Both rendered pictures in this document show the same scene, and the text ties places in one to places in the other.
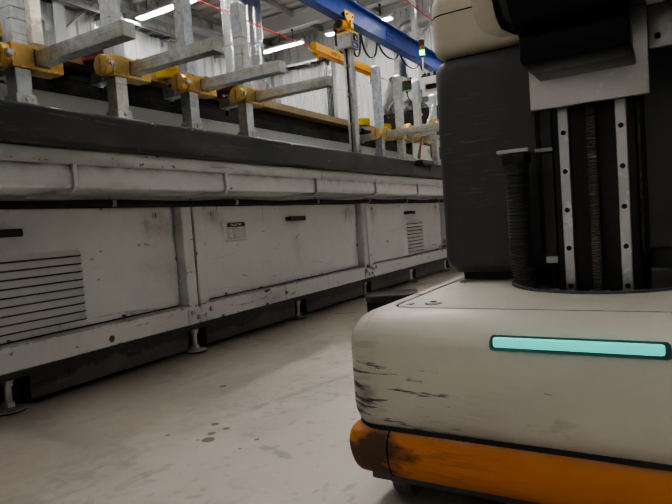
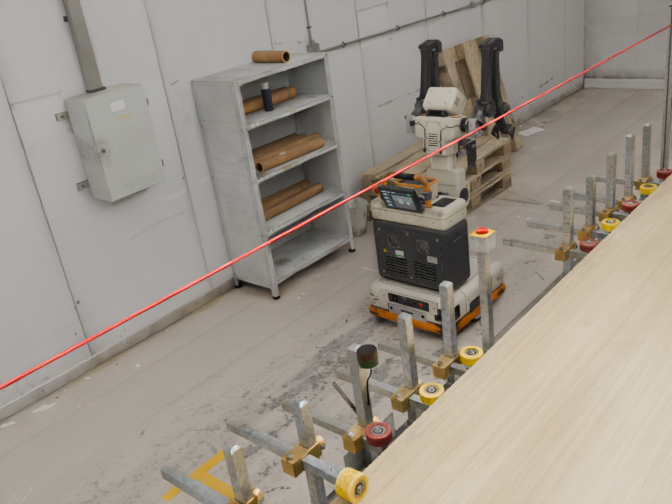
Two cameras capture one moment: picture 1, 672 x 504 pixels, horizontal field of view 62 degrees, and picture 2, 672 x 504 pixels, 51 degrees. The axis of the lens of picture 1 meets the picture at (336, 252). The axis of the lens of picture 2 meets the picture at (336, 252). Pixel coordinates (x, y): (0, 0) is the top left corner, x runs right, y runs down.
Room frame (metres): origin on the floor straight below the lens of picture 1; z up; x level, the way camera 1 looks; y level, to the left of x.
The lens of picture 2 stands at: (4.90, -0.10, 2.27)
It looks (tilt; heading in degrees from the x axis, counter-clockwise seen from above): 24 degrees down; 193
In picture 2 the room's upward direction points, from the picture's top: 9 degrees counter-clockwise
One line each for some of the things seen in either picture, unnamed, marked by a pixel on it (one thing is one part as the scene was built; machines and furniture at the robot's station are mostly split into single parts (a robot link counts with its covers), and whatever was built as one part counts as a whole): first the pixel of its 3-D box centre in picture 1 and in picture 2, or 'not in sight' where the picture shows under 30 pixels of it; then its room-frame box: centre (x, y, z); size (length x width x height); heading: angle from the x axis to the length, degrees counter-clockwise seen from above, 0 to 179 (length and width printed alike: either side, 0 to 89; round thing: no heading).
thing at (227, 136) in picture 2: not in sight; (280, 173); (0.19, -1.55, 0.78); 0.90 x 0.45 x 1.55; 149
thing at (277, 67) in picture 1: (220, 82); (569, 230); (1.63, 0.29, 0.83); 0.43 x 0.03 x 0.04; 59
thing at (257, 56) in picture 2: not in sight; (270, 56); (0.10, -1.50, 1.59); 0.30 x 0.08 x 0.08; 59
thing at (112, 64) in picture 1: (122, 69); (608, 213); (1.45, 0.50, 0.83); 0.14 x 0.06 x 0.05; 149
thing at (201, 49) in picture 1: (151, 65); (590, 212); (1.42, 0.42, 0.83); 0.43 x 0.03 x 0.04; 59
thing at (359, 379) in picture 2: (418, 123); (364, 410); (3.15, -0.50, 0.92); 0.04 x 0.04 x 0.48; 59
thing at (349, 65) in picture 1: (351, 102); (486, 302); (2.49, -0.11, 0.93); 0.05 x 0.05 x 0.45; 59
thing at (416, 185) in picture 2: not in sight; (416, 189); (1.01, -0.49, 0.87); 0.23 x 0.15 x 0.11; 59
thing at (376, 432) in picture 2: not in sight; (380, 443); (3.23, -0.45, 0.85); 0.08 x 0.08 x 0.11
